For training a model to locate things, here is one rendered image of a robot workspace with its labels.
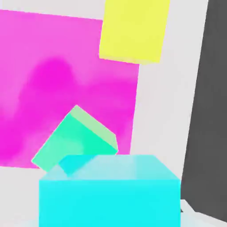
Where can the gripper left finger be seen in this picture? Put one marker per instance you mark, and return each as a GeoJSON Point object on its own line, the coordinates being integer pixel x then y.
{"type": "Point", "coordinates": [32, 223]}

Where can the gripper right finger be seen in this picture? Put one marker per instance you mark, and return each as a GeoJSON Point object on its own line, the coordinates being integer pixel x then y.
{"type": "Point", "coordinates": [190, 217]}

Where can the small cyan cube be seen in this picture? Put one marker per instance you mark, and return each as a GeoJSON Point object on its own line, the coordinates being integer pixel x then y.
{"type": "Point", "coordinates": [110, 202]}

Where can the small green cube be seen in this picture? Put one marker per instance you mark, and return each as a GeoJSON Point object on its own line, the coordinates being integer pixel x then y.
{"type": "Point", "coordinates": [74, 136]}

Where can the large magenta box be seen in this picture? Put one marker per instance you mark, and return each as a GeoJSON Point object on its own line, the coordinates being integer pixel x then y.
{"type": "Point", "coordinates": [53, 71]}

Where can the large yellow box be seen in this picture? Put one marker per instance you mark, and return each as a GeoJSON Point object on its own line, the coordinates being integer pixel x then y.
{"type": "Point", "coordinates": [133, 30]}

